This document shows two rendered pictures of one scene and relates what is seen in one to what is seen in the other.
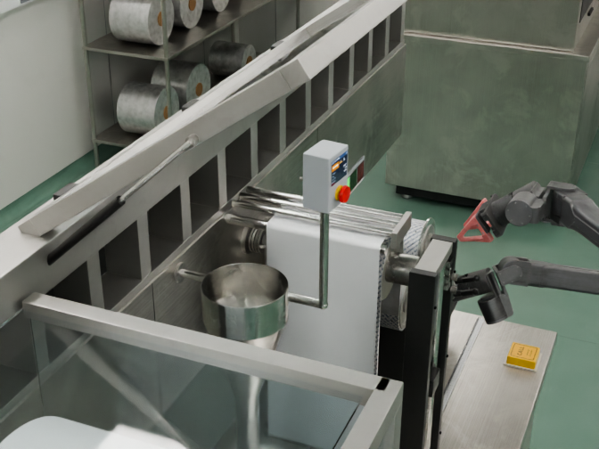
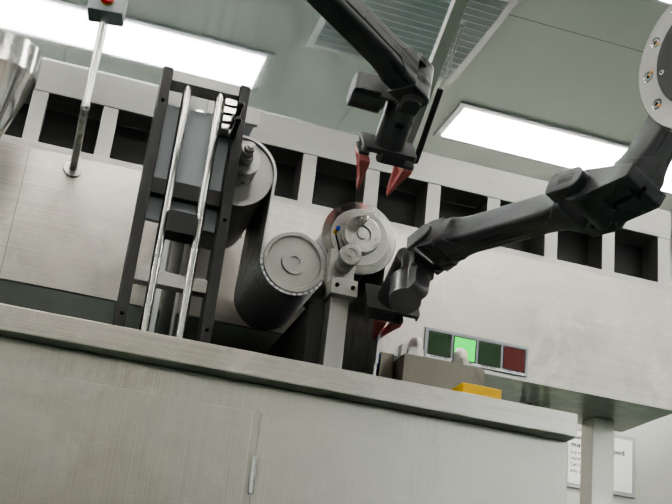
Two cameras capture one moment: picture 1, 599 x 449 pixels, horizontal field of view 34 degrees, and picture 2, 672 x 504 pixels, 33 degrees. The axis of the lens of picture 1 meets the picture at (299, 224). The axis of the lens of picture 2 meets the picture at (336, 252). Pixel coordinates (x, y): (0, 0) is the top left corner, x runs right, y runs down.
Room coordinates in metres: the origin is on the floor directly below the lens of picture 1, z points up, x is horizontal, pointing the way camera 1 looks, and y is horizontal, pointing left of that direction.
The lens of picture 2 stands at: (0.76, -1.85, 0.41)
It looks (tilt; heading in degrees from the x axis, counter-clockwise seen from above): 22 degrees up; 53
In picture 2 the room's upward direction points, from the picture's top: 7 degrees clockwise
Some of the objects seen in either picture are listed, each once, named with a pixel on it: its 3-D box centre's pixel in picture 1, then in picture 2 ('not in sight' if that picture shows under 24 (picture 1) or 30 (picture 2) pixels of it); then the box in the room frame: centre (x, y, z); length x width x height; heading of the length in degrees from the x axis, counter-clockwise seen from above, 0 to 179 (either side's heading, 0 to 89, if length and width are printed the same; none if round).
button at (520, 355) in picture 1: (523, 355); (473, 397); (2.03, -0.56, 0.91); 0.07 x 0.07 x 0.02; 68
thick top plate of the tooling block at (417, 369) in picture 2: not in sight; (406, 399); (2.20, -0.20, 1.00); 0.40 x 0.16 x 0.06; 68
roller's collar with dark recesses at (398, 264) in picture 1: (403, 269); (240, 164); (1.73, -0.21, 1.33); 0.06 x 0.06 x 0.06; 68
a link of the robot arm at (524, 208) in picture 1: (540, 208); (386, 91); (1.83, -0.50, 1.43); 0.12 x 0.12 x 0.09; 64
